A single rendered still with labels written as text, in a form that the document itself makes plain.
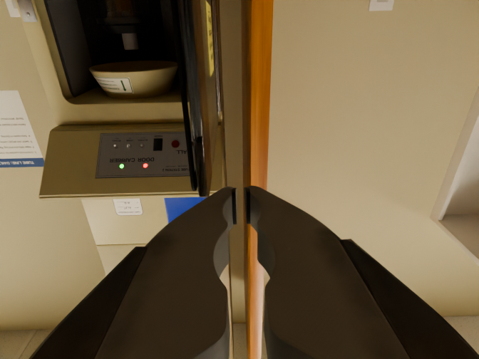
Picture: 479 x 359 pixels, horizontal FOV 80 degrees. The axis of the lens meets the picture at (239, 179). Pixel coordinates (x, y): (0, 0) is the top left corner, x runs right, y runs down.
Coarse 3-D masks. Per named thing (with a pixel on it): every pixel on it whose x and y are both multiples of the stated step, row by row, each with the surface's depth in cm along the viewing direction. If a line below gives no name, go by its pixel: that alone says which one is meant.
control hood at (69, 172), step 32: (64, 128) 54; (96, 128) 54; (128, 128) 54; (160, 128) 54; (64, 160) 52; (96, 160) 52; (64, 192) 50; (96, 192) 50; (128, 192) 50; (160, 192) 50; (192, 192) 50
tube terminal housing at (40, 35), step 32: (32, 0) 46; (32, 32) 48; (64, 96) 56; (96, 96) 59; (160, 96) 58; (224, 128) 62; (224, 160) 60; (96, 224) 67; (128, 224) 67; (160, 224) 67
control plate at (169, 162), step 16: (112, 144) 52; (144, 144) 52; (112, 160) 52; (128, 160) 52; (144, 160) 52; (160, 160) 52; (176, 160) 52; (96, 176) 51; (112, 176) 51; (128, 176) 51; (144, 176) 51; (160, 176) 51; (176, 176) 51
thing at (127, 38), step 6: (108, 30) 54; (114, 30) 54; (120, 30) 53; (126, 30) 54; (132, 30) 54; (138, 30) 55; (144, 30) 56; (126, 36) 56; (132, 36) 57; (126, 42) 57; (132, 42) 57; (126, 48) 58; (132, 48) 58
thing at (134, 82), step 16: (112, 64) 64; (128, 64) 66; (144, 64) 67; (160, 64) 67; (176, 64) 60; (112, 80) 54; (128, 80) 54; (144, 80) 54; (160, 80) 57; (112, 96) 58; (128, 96) 56; (144, 96) 57
